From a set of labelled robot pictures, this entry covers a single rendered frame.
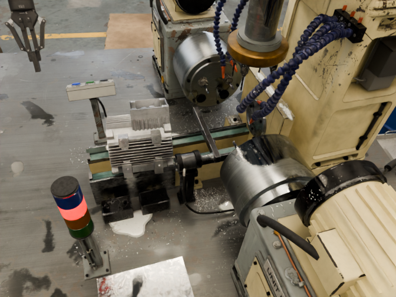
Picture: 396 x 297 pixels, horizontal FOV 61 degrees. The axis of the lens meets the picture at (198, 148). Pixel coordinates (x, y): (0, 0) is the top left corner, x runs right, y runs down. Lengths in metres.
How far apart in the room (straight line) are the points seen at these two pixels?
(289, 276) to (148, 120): 0.61
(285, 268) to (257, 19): 0.63
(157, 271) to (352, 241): 0.55
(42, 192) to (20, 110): 0.50
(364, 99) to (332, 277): 0.67
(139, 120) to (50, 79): 0.88
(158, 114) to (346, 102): 0.58
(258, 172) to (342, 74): 0.37
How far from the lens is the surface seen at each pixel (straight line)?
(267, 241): 0.78
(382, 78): 1.18
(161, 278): 0.98
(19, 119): 1.66
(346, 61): 1.01
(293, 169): 0.91
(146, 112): 1.05
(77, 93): 1.29
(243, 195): 0.91
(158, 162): 1.07
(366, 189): 0.68
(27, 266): 1.21
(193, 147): 1.28
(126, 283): 0.98
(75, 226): 0.89
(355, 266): 0.63
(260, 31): 0.98
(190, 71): 1.28
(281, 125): 1.09
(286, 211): 0.83
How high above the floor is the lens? 1.83
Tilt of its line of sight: 47 degrees down
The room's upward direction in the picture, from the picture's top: 4 degrees clockwise
